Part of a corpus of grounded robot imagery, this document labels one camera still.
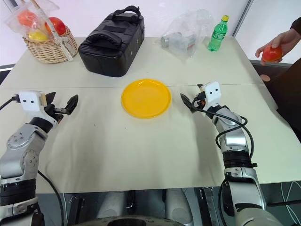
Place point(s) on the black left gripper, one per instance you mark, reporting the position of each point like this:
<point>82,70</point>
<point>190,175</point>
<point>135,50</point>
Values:
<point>54,114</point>

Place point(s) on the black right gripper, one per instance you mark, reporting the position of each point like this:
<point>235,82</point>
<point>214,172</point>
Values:
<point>200,100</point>

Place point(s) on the red apple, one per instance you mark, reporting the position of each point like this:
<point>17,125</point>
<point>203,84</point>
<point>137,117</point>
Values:
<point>57,26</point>
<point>271,54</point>

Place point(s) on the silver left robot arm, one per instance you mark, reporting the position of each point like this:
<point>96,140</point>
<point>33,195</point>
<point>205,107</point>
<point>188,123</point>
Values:
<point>21,150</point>

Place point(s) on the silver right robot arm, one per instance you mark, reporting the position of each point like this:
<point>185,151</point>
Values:
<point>235,139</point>

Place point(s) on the person's dark sleeved forearm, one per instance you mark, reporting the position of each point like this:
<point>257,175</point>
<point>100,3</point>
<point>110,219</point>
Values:
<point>296,27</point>

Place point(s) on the yellow plastic plate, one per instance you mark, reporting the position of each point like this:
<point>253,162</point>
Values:
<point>146,99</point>

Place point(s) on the person's bare hand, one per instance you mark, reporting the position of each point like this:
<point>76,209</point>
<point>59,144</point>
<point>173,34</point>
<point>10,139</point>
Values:
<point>282,40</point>

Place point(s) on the woven wicker basket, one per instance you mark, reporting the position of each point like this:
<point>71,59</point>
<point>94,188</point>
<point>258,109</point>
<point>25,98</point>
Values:
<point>47,50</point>

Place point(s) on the red and silver can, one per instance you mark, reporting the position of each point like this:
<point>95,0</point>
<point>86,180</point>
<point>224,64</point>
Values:
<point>191,40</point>

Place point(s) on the silver drink can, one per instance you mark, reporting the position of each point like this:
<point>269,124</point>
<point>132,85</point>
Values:
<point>169,40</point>

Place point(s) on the green plastic soda bottle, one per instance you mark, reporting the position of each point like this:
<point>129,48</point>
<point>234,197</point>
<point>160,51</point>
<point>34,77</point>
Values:
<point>217,35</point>

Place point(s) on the yellow lemon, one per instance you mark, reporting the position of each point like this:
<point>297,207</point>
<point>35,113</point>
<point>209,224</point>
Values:
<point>37,36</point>

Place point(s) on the crumpled clear plastic bag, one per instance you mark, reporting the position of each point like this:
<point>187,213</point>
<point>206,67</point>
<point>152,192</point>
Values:
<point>188,23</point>

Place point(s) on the dark grey side bench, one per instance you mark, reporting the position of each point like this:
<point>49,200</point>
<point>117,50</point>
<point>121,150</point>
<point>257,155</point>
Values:
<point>261,68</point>

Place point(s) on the black padded carry bag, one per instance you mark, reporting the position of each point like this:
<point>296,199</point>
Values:
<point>110,47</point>

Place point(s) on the small round brown disc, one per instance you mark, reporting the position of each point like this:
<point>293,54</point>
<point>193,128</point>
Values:
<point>265,77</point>

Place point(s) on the red apple in basket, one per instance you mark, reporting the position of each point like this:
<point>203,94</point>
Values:
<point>57,26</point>

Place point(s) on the beige tablecloth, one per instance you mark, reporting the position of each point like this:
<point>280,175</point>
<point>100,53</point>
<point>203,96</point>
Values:
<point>131,146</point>

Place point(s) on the person's dark clothing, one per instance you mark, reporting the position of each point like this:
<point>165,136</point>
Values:
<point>288,94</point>

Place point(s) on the grey rounded shape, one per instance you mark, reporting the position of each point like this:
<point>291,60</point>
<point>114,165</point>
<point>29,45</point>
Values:
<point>111,204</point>

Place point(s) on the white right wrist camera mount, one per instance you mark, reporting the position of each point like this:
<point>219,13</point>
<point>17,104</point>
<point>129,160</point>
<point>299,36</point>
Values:
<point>211,94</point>

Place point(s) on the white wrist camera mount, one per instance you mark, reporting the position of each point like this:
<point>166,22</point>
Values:
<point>29,100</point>
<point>211,94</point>

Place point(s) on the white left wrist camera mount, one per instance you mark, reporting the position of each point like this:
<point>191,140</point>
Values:
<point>29,100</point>

